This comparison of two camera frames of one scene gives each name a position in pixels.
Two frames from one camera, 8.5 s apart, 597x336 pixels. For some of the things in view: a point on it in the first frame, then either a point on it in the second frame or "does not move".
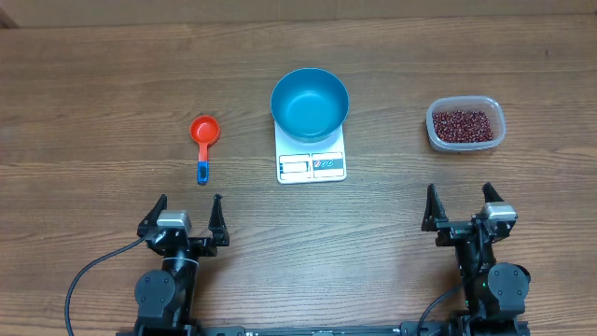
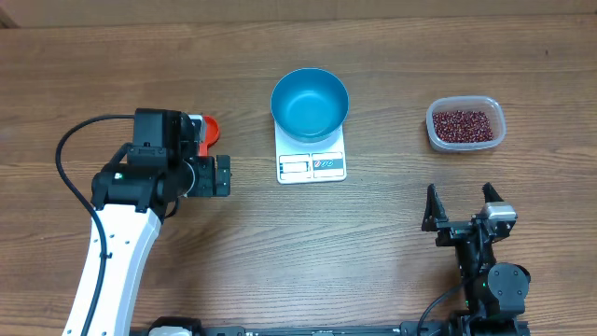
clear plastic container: (458, 123) does not move
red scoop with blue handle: (204, 130) does not move
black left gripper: (220, 236) to (208, 181)
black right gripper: (451, 230) does not move
